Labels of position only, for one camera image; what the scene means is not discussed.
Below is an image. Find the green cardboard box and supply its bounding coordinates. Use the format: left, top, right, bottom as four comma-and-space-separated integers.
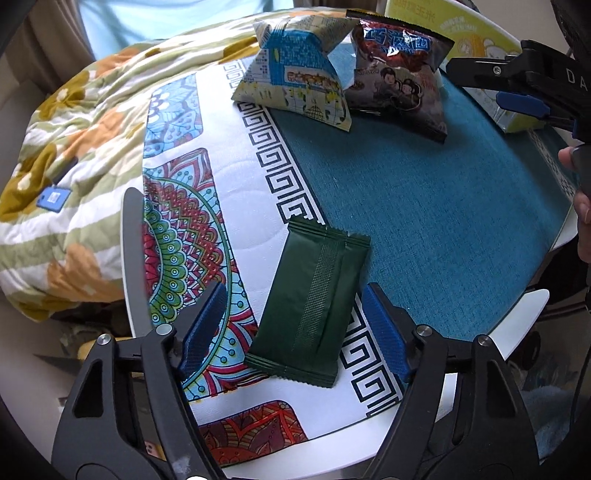
385, 0, 543, 133

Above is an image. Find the floral duvet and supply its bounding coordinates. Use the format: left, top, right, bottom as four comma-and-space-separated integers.
1, 8, 346, 327

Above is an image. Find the person's right hand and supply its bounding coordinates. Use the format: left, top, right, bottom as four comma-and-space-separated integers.
558, 147, 591, 263

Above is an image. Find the dark green packet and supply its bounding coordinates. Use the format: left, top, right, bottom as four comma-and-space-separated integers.
245, 216, 370, 388

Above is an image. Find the left brown curtain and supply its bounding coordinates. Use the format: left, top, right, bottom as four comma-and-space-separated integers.
6, 1, 95, 93

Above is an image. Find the blue tag card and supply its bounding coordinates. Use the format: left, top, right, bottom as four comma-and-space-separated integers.
36, 185, 71, 212

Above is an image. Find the light blue hanging cloth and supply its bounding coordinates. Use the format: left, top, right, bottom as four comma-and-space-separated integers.
78, 0, 294, 59

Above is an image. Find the dark red chocolate snack bag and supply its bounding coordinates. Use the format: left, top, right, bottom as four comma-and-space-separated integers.
346, 9, 455, 144

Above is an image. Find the blue cream snack bag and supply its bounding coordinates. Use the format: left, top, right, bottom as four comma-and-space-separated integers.
232, 14, 356, 132

